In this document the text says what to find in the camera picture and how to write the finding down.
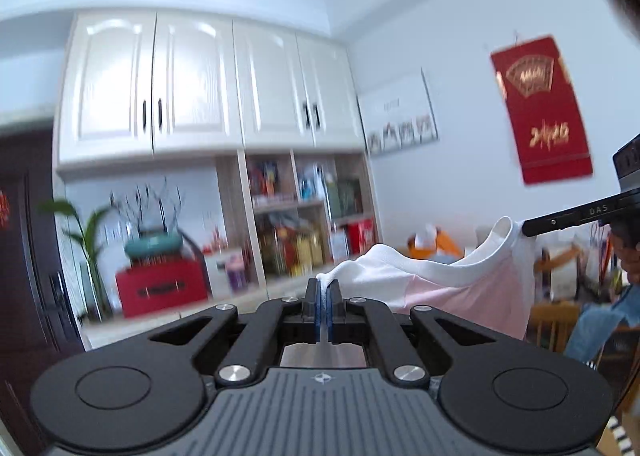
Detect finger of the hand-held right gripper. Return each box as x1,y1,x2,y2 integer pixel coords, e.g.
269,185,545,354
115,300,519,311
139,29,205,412
521,189,640,238

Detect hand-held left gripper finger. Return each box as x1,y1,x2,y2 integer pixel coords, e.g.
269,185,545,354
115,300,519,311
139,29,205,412
147,279,324,387
325,280,493,387

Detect pink and white t-shirt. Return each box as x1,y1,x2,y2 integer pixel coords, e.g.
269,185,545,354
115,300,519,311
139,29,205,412
316,216,537,341

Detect person's right hand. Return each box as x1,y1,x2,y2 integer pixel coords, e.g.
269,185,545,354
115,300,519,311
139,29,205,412
619,236,640,285

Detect red tin box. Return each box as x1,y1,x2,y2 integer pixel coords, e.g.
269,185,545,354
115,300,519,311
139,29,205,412
346,217,377,258

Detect purple cup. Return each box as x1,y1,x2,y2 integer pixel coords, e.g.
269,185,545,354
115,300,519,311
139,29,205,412
226,256,249,293

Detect wooden chair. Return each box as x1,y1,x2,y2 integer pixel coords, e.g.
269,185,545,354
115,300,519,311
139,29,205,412
526,300,585,356

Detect blue jeans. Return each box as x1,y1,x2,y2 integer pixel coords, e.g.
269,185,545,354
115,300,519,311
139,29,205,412
564,285,640,363

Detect open wooden shelf unit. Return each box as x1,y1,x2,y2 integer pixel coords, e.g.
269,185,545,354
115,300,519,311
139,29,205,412
215,149,385,301

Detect orange and grey toy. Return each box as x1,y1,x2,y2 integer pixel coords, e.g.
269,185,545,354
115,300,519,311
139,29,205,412
407,224,464,260

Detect red storage box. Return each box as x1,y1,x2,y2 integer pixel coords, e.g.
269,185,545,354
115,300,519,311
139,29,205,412
115,257,211,319

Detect teal ceramic bowl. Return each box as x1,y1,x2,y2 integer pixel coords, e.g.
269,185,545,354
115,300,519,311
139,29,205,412
124,230,184,268

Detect dark dried branches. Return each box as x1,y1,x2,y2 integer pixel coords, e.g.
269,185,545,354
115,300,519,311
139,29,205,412
109,176,185,238

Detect white canvas picture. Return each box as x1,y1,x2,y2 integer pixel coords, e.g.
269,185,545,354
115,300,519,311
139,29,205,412
357,68,441,157

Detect green leafy plant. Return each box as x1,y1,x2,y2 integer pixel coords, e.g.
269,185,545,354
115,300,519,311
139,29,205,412
37,199,122,323

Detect red wall calendar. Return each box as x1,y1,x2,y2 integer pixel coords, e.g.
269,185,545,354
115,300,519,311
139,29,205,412
489,34,596,187

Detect white wall cabinet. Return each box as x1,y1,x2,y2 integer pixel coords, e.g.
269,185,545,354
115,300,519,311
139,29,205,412
56,11,368,172

